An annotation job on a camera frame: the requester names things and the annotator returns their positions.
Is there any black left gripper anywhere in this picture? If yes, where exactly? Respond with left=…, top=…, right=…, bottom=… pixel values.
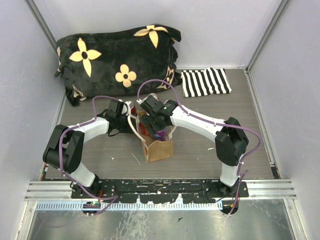
left=117, top=113, right=142, bottom=134

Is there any purple fanta can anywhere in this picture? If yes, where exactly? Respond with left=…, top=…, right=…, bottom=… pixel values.
left=153, top=129, right=166, bottom=142

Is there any red cola can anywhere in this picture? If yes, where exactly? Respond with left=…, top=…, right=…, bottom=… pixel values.
left=139, top=122, right=150, bottom=136
left=124, top=100, right=137, bottom=116
left=149, top=93, right=159, bottom=101

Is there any burlap watermelon canvas bag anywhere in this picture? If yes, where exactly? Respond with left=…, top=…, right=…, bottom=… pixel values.
left=127, top=110, right=176, bottom=163

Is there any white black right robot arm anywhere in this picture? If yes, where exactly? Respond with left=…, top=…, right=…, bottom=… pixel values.
left=137, top=95, right=249, bottom=197

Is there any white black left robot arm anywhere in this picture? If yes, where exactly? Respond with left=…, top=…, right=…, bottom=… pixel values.
left=42, top=99, right=136, bottom=198

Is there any black white striped cloth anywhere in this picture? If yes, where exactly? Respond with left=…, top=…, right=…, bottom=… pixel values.
left=181, top=67, right=232, bottom=98

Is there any black floral plush blanket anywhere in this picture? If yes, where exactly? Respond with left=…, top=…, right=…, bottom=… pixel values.
left=55, top=23, right=182, bottom=107

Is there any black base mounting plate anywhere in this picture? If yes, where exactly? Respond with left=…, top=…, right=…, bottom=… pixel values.
left=71, top=178, right=251, bottom=204

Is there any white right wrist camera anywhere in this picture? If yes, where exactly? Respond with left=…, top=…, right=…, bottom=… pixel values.
left=136, top=99, right=145, bottom=106

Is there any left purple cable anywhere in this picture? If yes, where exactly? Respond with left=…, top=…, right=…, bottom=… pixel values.
left=59, top=95, right=123, bottom=217

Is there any purple cable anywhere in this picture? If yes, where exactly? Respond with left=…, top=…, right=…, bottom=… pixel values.
left=136, top=79, right=262, bottom=217
left=59, top=95, right=123, bottom=217

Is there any white slotted cable duct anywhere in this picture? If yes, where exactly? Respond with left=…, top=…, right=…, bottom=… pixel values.
left=35, top=201, right=223, bottom=211

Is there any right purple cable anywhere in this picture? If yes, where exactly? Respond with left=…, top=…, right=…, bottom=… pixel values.
left=136, top=79, right=262, bottom=217

